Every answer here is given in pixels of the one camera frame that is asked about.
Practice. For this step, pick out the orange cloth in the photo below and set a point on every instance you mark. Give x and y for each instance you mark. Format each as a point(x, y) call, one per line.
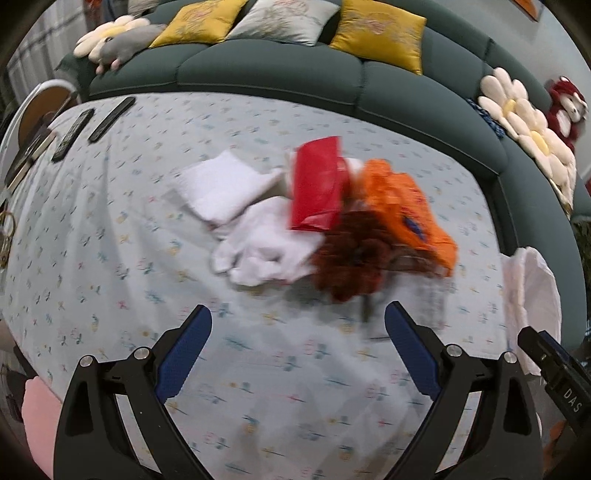
point(406, 207)

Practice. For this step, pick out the yellow embroidered pillow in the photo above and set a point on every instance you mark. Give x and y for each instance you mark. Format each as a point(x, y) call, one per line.
point(198, 21)
point(378, 32)

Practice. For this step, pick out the blue patterned cloth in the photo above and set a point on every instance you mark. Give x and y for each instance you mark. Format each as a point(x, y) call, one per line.
point(487, 117)

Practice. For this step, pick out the white flower cushion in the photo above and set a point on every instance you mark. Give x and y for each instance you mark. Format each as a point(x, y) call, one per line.
point(108, 32)
point(508, 99)
point(547, 157)

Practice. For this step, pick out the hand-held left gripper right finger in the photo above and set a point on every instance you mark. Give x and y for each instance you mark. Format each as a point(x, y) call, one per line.
point(411, 350)

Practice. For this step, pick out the black remote control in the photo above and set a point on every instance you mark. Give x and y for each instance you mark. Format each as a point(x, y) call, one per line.
point(112, 118)
point(73, 135)

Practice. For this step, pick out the white tissue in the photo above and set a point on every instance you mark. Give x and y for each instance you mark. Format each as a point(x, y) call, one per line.
point(268, 244)
point(221, 187)

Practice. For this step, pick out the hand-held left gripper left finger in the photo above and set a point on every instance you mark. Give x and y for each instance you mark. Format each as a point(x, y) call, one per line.
point(184, 350)

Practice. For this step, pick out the grey embroidered pillow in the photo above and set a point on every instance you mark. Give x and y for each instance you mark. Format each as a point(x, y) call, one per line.
point(281, 18)

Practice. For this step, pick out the green potted plant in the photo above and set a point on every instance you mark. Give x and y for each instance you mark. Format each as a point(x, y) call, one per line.
point(582, 244)

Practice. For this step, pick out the dark green sofa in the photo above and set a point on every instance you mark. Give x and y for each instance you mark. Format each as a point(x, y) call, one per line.
point(277, 69)

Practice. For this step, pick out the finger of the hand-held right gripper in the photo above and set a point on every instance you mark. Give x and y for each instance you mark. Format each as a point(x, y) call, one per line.
point(538, 350)

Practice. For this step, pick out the pink cloth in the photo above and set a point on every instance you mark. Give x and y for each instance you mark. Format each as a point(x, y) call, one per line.
point(41, 429)

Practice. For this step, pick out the floral tablecloth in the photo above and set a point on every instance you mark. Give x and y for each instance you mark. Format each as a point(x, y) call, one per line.
point(138, 258)

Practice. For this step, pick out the red monkey plush toy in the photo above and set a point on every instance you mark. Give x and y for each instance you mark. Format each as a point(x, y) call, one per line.
point(565, 108)

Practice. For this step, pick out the dark red fuzzy cloth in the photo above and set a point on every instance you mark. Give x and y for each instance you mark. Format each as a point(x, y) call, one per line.
point(355, 258)

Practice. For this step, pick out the white plastic bag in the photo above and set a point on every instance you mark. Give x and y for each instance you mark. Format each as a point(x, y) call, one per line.
point(528, 286)

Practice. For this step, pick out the grey plush toy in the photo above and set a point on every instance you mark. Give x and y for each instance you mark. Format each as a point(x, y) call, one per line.
point(131, 44)

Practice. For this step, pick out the gold scissors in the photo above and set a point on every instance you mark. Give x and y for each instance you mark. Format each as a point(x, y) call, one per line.
point(7, 230)

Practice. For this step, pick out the orange wall picture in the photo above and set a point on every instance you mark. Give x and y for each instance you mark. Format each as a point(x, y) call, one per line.
point(526, 8)

